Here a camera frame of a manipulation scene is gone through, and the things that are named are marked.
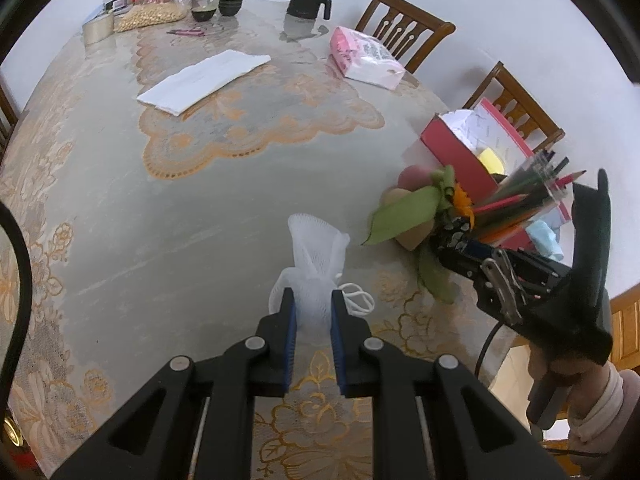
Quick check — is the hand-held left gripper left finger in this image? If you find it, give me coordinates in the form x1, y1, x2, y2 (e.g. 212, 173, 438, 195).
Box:
50, 287, 299, 480

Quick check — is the wooden chair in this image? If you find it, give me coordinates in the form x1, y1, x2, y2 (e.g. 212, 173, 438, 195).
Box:
462, 61, 566, 154
355, 0, 457, 75
0, 85, 21, 161

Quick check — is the person's right forearm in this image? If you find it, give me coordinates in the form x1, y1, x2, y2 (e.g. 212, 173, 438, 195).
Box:
562, 360, 637, 476

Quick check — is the folded white paper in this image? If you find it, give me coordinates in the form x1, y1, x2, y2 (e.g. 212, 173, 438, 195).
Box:
136, 49, 273, 117

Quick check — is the jar of coloured pencils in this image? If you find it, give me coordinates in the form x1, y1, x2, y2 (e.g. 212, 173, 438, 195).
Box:
470, 150, 589, 249

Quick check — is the blue face mask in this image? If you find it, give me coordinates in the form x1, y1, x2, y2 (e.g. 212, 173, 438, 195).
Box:
525, 219, 565, 261

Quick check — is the pink peach plush toy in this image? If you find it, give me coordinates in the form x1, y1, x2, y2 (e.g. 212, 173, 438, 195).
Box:
397, 164, 434, 192

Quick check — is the pink tissue pack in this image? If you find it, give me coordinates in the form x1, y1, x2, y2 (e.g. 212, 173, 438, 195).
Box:
327, 26, 406, 91

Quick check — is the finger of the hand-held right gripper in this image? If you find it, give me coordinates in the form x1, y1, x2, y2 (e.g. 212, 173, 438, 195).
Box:
467, 240, 502, 262
436, 246, 482, 282

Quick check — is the lace tablecloth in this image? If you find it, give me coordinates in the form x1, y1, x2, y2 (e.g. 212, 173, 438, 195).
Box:
0, 0, 566, 480

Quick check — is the red cardboard box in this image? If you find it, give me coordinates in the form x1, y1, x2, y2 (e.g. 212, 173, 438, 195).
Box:
420, 97, 574, 253

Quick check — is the clear tape roll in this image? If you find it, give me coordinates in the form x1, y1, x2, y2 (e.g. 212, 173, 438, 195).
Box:
81, 12, 116, 46

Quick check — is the yellow sponge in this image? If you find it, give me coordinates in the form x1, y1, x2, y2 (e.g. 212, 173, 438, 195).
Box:
475, 147, 506, 176

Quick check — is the black mug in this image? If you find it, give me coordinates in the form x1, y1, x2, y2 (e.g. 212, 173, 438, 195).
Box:
286, 0, 334, 21

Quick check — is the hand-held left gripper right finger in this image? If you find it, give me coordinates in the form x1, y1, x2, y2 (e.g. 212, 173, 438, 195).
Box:
330, 289, 571, 480

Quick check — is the wooden cabinet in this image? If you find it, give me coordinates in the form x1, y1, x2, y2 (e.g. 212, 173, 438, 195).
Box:
607, 285, 640, 376

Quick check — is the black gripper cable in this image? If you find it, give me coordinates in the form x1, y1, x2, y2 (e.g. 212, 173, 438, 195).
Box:
475, 320, 507, 377
0, 202, 34, 431

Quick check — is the artificial flower with fruit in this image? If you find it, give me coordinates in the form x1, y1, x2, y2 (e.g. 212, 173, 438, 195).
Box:
361, 165, 459, 304

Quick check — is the white mesh bag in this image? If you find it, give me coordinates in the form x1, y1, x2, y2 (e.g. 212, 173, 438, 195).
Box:
269, 212, 376, 334

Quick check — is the person's right hand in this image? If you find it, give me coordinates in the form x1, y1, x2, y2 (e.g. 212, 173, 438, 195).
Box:
530, 347, 583, 395

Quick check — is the navy wave-patterned cloth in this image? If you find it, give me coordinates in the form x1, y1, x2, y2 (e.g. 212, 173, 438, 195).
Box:
432, 215, 476, 252

